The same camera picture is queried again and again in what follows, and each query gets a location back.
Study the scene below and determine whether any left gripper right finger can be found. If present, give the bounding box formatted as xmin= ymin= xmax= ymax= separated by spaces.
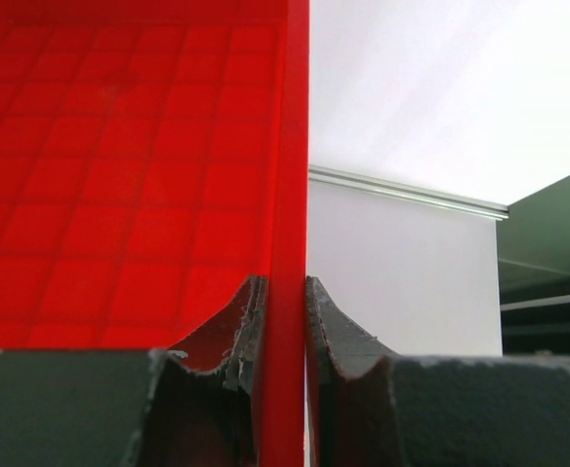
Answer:
xmin=305 ymin=277 xmax=570 ymax=466

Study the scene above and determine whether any green cabinet outside enclosure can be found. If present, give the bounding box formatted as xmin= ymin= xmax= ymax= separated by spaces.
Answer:
xmin=497 ymin=176 xmax=570 ymax=356

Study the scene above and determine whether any aluminium top frame bar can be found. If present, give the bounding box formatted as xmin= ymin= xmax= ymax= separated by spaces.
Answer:
xmin=308 ymin=164 xmax=509 ymax=221

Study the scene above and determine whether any red plastic tray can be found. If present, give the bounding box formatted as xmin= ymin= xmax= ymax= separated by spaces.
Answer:
xmin=0 ymin=1 xmax=310 ymax=466

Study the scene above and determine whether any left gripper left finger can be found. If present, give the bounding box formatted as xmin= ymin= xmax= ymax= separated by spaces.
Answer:
xmin=0 ymin=275 xmax=267 ymax=466

